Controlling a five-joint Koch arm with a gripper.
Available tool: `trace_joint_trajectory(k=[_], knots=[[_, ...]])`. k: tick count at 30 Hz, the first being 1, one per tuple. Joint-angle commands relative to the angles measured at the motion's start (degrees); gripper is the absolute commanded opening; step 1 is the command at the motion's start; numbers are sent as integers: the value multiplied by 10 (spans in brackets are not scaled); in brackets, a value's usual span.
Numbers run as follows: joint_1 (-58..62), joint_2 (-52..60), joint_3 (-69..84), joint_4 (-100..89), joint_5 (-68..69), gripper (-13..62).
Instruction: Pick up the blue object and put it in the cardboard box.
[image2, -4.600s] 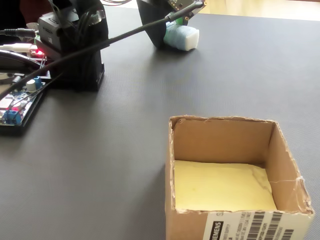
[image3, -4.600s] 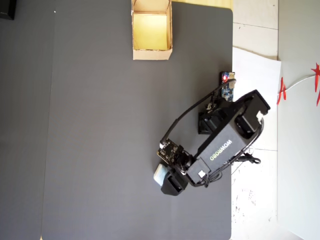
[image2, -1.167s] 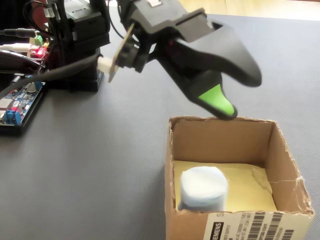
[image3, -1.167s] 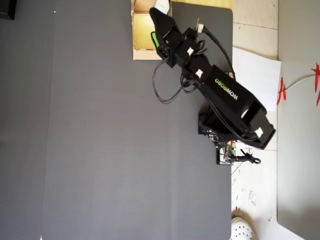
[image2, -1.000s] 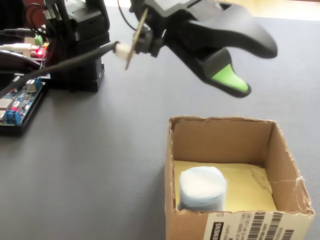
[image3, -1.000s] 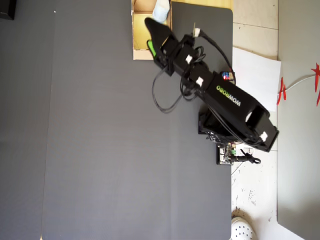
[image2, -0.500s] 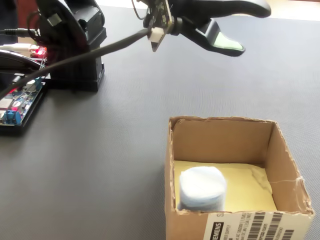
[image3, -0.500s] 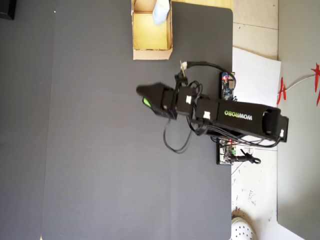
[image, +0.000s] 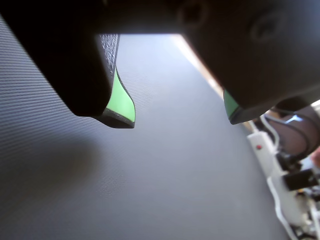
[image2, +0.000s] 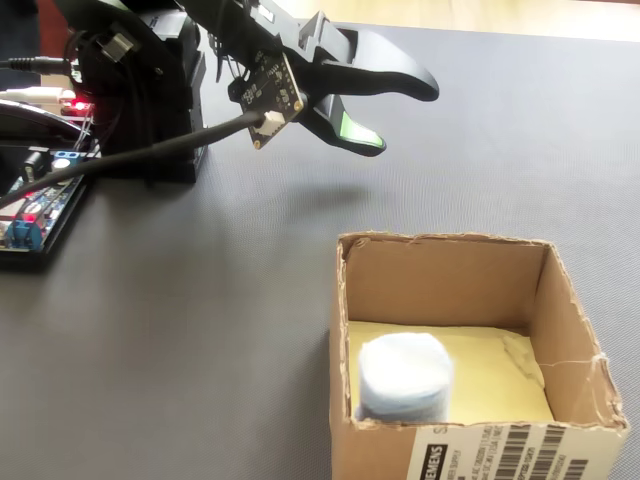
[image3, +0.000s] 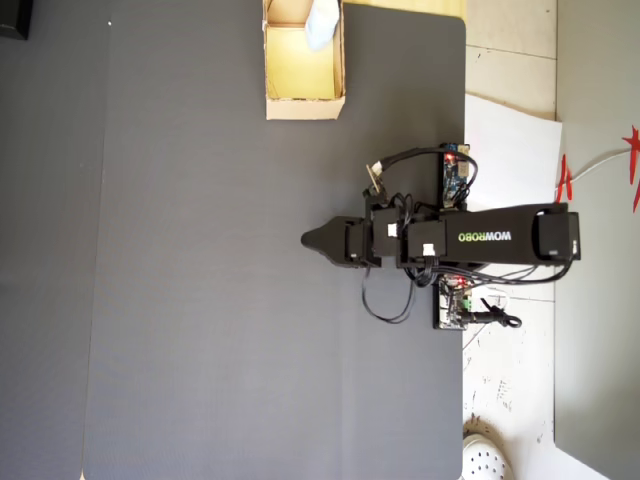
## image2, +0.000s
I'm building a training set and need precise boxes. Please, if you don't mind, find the small board with red light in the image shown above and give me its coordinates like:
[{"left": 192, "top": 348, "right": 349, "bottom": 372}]
[{"left": 58, "top": 97, "right": 97, "bottom": 120}]

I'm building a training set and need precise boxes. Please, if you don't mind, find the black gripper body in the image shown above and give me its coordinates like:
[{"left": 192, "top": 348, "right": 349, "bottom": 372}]
[{"left": 189, "top": 0, "right": 326, "bottom": 97}]

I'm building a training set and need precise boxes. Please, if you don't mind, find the dark grey textured mat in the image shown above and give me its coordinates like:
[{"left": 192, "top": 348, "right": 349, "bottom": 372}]
[{"left": 0, "top": 22, "right": 640, "bottom": 480}]

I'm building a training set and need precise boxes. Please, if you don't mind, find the white barcode label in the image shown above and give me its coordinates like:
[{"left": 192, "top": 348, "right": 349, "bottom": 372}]
[{"left": 407, "top": 422, "right": 596, "bottom": 480}]

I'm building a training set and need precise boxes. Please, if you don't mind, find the black power plug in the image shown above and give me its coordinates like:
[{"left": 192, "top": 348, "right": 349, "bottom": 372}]
[{"left": 0, "top": 55, "right": 74, "bottom": 76}]

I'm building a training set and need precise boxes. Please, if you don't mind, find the black camera circuit board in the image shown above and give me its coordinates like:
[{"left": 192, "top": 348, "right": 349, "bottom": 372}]
[{"left": 228, "top": 49, "right": 309, "bottom": 151}]

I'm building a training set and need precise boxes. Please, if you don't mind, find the blue controller board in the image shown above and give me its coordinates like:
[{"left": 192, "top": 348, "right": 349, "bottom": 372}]
[{"left": 0, "top": 144, "right": 90, "bottom": 274}]

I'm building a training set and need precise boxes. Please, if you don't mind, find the white and blue round block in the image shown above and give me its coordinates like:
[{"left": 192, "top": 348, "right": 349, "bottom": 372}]
[{"left": 357, "top": 332, "right": 455, "bottom": 421}]

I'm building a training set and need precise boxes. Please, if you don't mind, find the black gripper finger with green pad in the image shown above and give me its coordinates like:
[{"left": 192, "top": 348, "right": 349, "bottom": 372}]
[
  {"left": 298, "top": 94, "right": 388, "bottom": 159},
  {"left": 298, "top": 12, "right": 441, "bottom": 102}
]

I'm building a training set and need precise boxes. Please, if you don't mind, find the brown cardboard box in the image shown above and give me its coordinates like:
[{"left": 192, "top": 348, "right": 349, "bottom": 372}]
[{"left": 327, "top": 229, "right": 631, "bottom": 480}]

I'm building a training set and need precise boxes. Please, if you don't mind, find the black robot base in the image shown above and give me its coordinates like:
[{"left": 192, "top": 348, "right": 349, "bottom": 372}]
[{"left": 74, "top": 29, "right": 209, "bottom": 187}]

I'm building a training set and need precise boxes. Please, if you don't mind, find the black camera cable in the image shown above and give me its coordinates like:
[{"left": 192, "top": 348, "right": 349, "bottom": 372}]
[{"left": 0, "top": 112, "right": 266, "bottom": 211}]

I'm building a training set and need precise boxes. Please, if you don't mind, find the white usb cable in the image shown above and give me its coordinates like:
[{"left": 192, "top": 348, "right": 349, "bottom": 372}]
[{"left": 0, "top": 85, "right": 69, "bottom": 104}]

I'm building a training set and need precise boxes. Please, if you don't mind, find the yellow box liner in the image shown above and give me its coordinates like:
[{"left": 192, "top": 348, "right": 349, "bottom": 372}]
[{"left": 347, "top": 319, "right": 556, "bottom": 424}]

